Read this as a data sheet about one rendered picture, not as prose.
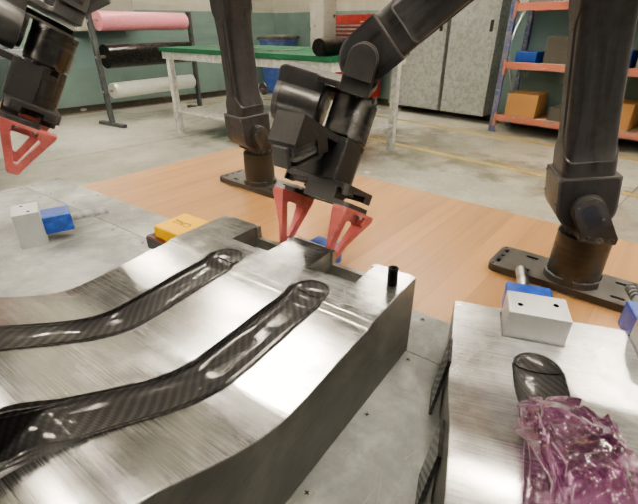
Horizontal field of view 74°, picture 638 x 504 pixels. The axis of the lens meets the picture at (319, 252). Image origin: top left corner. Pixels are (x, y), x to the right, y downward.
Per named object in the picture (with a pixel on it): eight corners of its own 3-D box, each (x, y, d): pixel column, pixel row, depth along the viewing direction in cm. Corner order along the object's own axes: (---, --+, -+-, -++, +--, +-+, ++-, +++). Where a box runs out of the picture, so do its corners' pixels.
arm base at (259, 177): (281, 161, 79) (306, 154, 83) (214, 144, 90) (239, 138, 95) (282, 201, 82) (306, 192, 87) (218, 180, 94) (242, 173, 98)
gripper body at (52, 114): (1, 109, 54) (19, 53, 53) (1, 99, 62) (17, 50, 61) (57, 130, 59) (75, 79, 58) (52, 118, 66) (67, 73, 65)
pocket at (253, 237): (261, 252, 53) (259, 225, 51) (294, 264, 50) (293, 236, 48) (234, 267, 49) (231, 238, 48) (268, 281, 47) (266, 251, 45)
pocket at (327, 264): (333, 278, 47) (333, 249, 45) (375, 294, 44) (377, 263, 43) (308, 297, 44) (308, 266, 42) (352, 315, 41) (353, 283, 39)
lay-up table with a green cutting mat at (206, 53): (245, 119, 563) (238, 33, 515) (400, 150, 424) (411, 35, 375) (169, 133, 488) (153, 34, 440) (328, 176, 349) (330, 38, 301)
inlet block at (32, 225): (109, 219, 75) (101, 190, 72) (114, 229, 71) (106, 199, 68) (21, 237, 68) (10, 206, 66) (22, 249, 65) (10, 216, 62)
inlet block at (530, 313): (493, 285, 50) (502, 245, 48) (538, 293, 49) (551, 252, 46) (497, 358, 39) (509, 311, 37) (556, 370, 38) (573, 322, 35)
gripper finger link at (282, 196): (294, 254, 52) (318, 180, 51) (255, 237, 56) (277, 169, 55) (325, 260, 57) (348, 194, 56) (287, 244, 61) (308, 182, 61)
